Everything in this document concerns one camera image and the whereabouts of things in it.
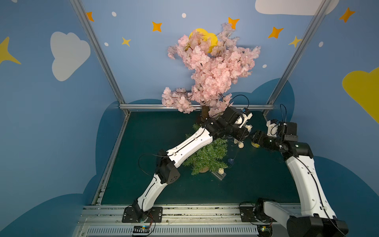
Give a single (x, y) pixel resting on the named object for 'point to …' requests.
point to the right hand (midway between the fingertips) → (257, 136)
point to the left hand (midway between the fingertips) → (248, 129)
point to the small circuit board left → (141, 229)
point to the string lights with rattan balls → (241, 145)
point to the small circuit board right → (265, 230)
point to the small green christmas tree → (209, 158)
